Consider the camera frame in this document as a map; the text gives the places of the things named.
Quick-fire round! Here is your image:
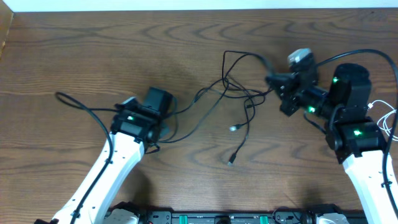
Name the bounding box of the white USB cable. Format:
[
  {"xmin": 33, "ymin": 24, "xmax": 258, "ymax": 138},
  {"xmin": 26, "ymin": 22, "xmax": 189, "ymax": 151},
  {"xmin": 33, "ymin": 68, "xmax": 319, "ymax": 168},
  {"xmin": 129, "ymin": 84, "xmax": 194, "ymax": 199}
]
[{"xmin": 367, "ymin": 99, "xmax": 398, "ymax": 142}]

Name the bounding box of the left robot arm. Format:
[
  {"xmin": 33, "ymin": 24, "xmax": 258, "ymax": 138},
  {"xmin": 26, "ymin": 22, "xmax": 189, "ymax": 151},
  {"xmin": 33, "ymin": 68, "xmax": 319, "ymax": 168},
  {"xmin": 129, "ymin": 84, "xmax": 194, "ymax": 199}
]
[{"xmin": 50, "ymin": 87, "xmax": 174, "ymax": 224}]

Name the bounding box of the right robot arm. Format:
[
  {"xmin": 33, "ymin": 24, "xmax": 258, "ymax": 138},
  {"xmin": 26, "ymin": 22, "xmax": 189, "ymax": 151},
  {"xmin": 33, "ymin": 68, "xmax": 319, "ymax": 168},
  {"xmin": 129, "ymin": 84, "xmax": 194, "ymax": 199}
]
[{"xmin": 266, "ymin": 63, "xmax": 397, "ymax": 223}]

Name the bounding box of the right camera black cable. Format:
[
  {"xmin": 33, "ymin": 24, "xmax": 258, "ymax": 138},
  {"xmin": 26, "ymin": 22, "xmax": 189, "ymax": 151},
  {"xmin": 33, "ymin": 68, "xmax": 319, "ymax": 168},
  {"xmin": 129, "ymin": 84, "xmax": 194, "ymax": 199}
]
[{"xmin": 313, "ymin": 49, "xmax": 398, "ymax": 215}]

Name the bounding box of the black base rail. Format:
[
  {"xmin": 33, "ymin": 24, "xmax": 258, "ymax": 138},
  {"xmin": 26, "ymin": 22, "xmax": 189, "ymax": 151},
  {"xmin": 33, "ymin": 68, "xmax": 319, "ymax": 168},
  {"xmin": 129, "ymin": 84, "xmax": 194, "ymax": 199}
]
[{"xmin": 105, "ymin": 202, "xmax": 368, "ymax": 224}]

